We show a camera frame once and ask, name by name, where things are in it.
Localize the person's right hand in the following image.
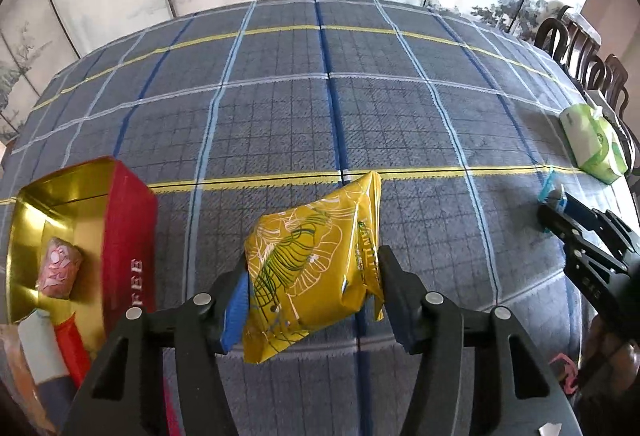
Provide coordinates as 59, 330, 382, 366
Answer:
587, 320, 640, 371

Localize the small teal candy packet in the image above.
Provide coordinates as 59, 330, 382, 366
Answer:
539, 167, 568, 217

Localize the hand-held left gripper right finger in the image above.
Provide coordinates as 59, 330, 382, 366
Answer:
377, 245, 581, 436

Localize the red snack packet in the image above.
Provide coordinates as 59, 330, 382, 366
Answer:
53, 311, 98, 389

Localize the blue plaid tablecloth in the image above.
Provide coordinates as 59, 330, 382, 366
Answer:
0, 0, 640, 436

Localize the yellow snack packet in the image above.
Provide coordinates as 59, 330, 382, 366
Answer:
241, 170, 386, 364

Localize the blue and silver snack packet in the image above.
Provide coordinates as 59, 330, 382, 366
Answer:
15, 308, 83, 422

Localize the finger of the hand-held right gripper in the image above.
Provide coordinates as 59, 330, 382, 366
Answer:
536, 203, 588, 262
564, 194, 631, 242

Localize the green tissue pack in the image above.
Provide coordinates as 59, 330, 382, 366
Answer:
558, 103, 628, 185

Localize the clear bag of orange snacks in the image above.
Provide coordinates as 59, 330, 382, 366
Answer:
0, 323, 56, 434

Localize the dark wooden chair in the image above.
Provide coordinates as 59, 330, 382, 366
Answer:
532, 5, 603, 82
585, 53, 633, 127

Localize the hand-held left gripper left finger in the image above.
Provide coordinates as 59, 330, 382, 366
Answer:
60, 251, 251, 436

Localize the red tin box gold inside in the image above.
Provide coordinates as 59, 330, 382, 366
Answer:
5, 156, 160, 389

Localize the pink cord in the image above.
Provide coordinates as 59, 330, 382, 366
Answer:
550, 352, 581, 397

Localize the pink candy packet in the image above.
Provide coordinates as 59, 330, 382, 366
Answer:
35, 236, 85, 301

